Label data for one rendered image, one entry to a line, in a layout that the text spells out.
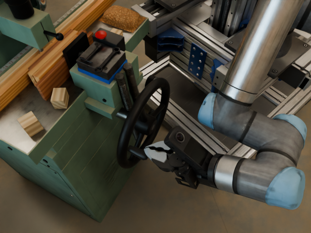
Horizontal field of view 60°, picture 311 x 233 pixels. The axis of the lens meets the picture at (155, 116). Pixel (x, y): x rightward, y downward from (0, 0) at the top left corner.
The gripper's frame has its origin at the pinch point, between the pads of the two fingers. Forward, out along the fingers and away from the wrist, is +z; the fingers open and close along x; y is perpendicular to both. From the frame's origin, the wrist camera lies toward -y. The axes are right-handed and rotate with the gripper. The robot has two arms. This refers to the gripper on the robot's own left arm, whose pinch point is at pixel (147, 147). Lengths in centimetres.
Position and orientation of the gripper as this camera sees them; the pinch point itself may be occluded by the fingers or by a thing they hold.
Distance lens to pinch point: 69.4
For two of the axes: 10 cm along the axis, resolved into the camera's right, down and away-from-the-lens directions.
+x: 5.2, -7.0, 4.9
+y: 4.0, 7.1, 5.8
